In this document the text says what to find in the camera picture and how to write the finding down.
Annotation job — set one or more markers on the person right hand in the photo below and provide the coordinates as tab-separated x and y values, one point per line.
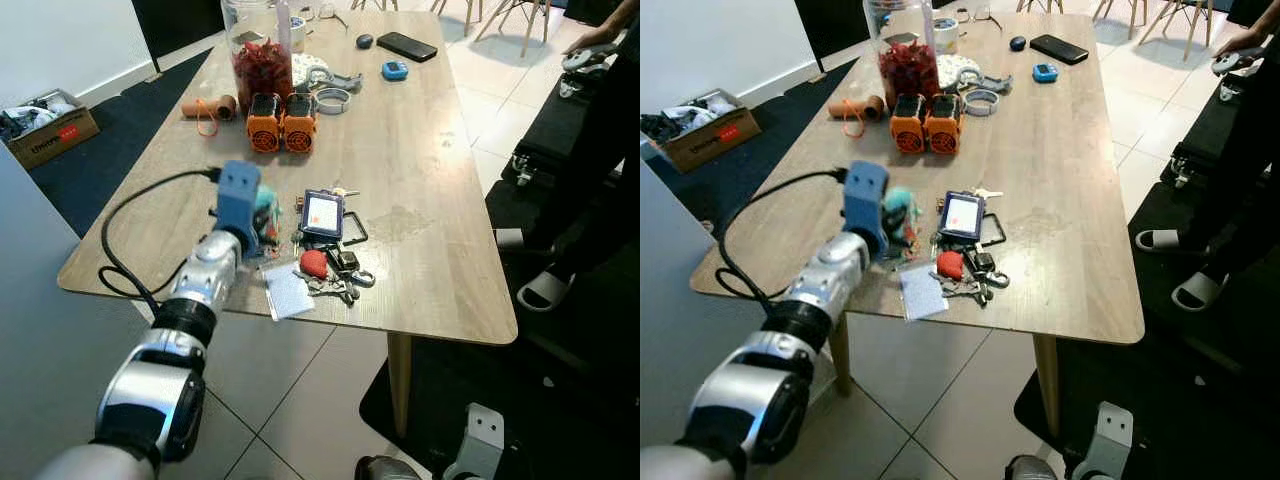
1242	42
593	38

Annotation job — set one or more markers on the clear jar with red lid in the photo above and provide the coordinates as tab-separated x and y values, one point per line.
260	60
903	62

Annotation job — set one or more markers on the black hard case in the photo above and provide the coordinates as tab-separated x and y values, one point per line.
550	130
1200	135

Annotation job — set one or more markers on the grey plastic clamp tool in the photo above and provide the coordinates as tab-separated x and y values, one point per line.
345	81
995	83

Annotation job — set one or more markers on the wooden table leg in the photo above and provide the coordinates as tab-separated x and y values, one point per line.
400	385
838	355
1046	390

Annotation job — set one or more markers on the white cup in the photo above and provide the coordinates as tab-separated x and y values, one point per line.
297	35
946	37

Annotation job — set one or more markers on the red key fob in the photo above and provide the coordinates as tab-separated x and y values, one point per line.
314	263
950	265

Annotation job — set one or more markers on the black smartphone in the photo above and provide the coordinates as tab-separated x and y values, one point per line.
407	47
1059	49

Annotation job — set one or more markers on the grey handheld controller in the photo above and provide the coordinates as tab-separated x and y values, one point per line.
1235	66
585	62

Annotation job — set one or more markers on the white patterned plate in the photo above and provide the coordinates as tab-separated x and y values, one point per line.
955	70
308	68

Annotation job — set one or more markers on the thin frame eyeglasses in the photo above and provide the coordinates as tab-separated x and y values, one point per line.
335	13
990	15

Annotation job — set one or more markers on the white partition board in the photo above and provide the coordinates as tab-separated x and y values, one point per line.
40	330
670	330

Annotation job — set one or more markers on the silver key bunch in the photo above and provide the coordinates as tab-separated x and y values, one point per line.
335	288
972	289

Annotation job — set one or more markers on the dark blue carpet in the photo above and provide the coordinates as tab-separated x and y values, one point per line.
770	165
100	160

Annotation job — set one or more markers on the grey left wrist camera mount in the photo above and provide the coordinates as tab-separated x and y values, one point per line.
238	200
865	200

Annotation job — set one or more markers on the white card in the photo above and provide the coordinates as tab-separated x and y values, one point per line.
288	292
924	293

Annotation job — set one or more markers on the grey robot right leg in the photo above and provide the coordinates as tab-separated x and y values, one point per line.
1032	470
382	470

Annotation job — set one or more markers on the person in black clothes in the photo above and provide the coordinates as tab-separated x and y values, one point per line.
1255	150
620	140

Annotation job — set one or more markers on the brown cardboard box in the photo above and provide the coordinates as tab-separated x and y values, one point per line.
55	138
705	140

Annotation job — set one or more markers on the single metal key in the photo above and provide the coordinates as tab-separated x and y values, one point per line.
348	191
988	192

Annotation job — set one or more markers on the person bare forearm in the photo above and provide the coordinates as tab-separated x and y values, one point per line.
1262	20
618	15

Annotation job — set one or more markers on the brown cardboard tube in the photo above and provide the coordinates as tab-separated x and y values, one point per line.
852	109
205	108

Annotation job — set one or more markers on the white chair with wooden legs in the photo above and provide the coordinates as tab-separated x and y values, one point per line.
455	8
530	25
1190	28
1110	8

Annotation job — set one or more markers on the black car key fob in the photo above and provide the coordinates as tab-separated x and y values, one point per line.
985	261
349	261

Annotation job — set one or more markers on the grey slide sandal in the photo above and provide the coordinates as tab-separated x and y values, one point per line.
545	292
1200	292
510	239
1160	240

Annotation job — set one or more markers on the dark blue badge holder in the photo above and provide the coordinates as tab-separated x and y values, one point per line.
322	215
962	216

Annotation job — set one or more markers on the blue digital timer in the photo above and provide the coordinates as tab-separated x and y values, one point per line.
394	71
1045	73

